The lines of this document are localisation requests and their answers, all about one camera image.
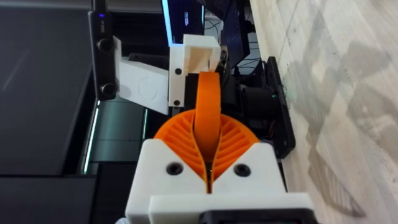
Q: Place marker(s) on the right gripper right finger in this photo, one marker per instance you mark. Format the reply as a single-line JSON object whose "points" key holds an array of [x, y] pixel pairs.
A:
{"points": [[252, 183]]}

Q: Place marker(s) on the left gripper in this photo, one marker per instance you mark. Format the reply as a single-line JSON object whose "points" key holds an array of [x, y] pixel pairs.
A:
{"points": [[258, 105]]}

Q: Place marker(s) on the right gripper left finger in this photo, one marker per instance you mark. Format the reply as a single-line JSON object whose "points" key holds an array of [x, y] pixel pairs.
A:
{"points": [[155, 174]]}

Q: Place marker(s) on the lit computer monitor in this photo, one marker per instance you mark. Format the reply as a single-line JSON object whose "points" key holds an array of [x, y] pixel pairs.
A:
{"points": [[183, 18]]}

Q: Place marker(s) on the black upright wrist plate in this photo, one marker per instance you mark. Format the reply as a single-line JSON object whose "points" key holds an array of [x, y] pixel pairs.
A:
{"points": [[281, 124]]}

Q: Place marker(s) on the dark computer monitor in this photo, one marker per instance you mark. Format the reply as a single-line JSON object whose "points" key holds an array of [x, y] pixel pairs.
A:
{"points": [[234, 31]]}

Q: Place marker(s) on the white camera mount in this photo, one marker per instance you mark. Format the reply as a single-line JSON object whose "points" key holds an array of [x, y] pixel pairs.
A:
{"points": [[141, 84]]}

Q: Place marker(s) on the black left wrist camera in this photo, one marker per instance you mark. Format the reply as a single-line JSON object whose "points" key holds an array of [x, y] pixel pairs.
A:
{"points": [[102, 62]]}

